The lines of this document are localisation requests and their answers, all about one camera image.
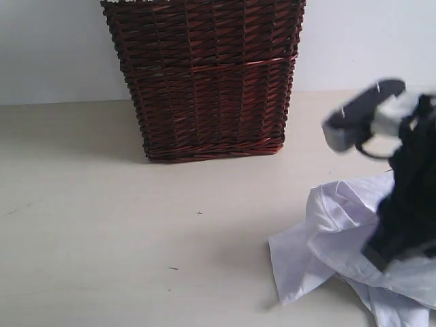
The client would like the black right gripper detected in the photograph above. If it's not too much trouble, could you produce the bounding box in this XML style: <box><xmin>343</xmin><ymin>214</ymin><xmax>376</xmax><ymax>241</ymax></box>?
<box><xmin>361</xmin><ymin>95</ymin><xmax>435</xmax><ymax>273</ymax></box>

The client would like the dark brown wicker basket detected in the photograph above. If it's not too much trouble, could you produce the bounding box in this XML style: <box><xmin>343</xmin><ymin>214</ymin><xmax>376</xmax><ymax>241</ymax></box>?
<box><xmin>101</xmin><ymin>1</ymin><xmax>306</xmax><ymax>162</ymax></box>

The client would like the white t-shirt with red logo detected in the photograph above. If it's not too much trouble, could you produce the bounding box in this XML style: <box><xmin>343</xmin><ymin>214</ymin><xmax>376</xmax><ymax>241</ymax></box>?
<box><xmin>268</xmin><ymin>172</ymin><xmax>435</xmax><ymax>326</ymax></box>

